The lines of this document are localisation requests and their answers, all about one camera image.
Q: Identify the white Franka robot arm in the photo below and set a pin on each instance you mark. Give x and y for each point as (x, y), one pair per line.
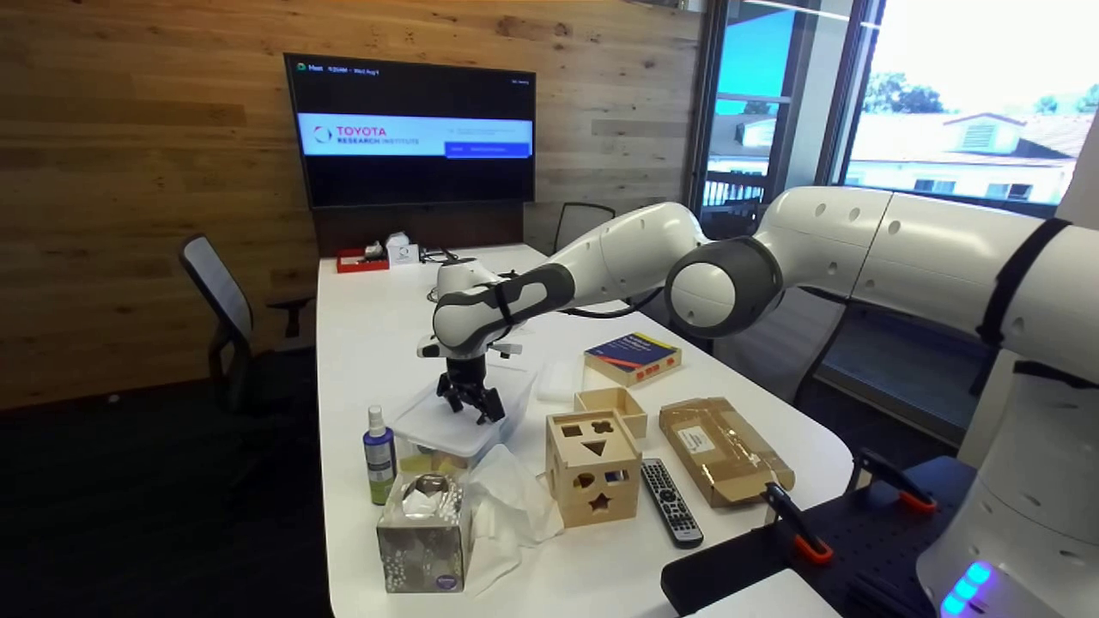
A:
(861, 241)

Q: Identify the white stand panel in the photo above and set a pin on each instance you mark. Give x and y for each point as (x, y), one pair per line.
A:
(773, 598)

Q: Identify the flat open cardboard box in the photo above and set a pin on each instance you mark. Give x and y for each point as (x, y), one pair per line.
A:
(723, 458)

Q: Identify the blue chair seat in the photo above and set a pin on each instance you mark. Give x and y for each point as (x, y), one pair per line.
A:
(946, 474)

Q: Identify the blue spray bottle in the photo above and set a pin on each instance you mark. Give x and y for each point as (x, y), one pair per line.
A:
(380, 458)

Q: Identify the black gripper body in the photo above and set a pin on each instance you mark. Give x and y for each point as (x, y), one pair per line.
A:
(468, 377)

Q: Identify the white lunchbox lid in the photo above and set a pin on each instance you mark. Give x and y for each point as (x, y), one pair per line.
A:
(415, 427)

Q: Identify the black mounting plate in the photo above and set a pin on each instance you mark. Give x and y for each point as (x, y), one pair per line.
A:
(714, 569)

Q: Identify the wooden shape sorter cube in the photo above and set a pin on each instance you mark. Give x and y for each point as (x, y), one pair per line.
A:
(588, 474)

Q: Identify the grey tissue box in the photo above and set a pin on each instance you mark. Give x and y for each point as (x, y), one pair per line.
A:
(421, 545)

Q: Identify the red flat object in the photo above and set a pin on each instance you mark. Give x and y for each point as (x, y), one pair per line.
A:
(363, 264)

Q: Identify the black tv remote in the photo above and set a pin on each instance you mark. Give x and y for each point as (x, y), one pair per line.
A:
(672, 503)

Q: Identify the small open wooden box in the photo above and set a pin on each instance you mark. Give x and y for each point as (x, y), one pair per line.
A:
(623, 427)

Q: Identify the grey mesh office chair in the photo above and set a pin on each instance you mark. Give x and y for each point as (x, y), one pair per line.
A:
(581, 213)
(219, 285)
(791, 346)

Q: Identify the dark wooden tv console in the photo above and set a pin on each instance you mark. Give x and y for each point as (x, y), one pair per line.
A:
(389, 227)

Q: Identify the wall mounted tv screen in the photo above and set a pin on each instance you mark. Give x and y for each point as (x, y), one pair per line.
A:
(413, 132)

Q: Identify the yellow sponge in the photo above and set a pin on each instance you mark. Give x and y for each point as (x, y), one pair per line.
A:
(423, 464)

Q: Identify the white crumpled tissue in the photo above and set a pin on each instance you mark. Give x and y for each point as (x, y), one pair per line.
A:
(509, 503)

